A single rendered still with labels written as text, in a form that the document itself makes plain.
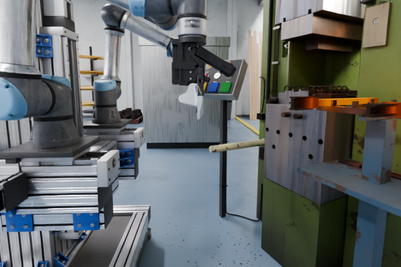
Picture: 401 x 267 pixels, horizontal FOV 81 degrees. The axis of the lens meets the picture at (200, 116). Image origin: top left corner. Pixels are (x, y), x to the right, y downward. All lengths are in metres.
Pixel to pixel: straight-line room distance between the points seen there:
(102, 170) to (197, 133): 3.04
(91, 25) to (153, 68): 4.90
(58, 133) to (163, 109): 2.96
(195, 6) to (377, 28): 0.89
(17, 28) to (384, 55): 1.31
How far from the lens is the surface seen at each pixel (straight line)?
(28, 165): 0.96
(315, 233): 1.36
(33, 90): 0.79
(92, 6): 8.56
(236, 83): 1.56
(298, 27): 1.38
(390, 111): 0.74
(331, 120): 1.20
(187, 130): 3.79
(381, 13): 1.30
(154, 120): 3.81
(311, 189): 1.28
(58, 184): 0.92
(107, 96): 1.34
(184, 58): 0.61
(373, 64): 1.30
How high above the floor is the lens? 1.02
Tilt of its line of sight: 7 degrees down
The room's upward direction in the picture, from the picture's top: straight up
